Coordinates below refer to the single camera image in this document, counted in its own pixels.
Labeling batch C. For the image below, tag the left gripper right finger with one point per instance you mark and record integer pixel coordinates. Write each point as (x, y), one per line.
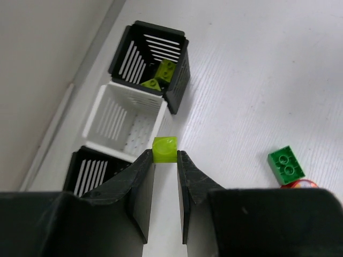
(255, 222)

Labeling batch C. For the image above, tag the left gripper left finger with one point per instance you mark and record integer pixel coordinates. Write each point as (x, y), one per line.
(110, 220)

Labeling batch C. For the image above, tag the lime lego brick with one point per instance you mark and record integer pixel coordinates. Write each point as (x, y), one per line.
(165, 71)
(164, 149)

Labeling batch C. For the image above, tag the dark green lego brick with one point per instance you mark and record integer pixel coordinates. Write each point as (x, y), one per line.
(285, 166)

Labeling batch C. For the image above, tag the small lime lego piece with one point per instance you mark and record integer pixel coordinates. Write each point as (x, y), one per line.
(152, 84)

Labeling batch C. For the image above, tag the black slotted bin centre left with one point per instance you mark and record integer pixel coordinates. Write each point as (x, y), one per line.
(89, 169)

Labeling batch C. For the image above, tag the black slotted bin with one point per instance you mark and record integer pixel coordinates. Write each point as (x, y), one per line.
(89, 169)
(141, 49)

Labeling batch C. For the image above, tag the red flower lego piece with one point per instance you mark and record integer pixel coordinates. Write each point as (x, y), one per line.
(301, 183)

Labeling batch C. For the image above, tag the white slotted bin centre right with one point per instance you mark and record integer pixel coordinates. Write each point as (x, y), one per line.
(123, 121)

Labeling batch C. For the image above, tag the black slotted bin far right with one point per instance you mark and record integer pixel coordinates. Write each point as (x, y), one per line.
(141, 49)

